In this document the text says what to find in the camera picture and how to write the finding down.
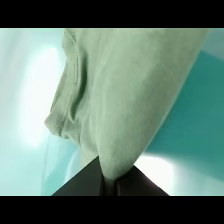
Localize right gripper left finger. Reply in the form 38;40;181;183
52;155;108;197

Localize pale green T-shirt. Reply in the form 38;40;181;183
44;28;210;183

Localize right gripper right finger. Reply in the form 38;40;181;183
114;165;169;197

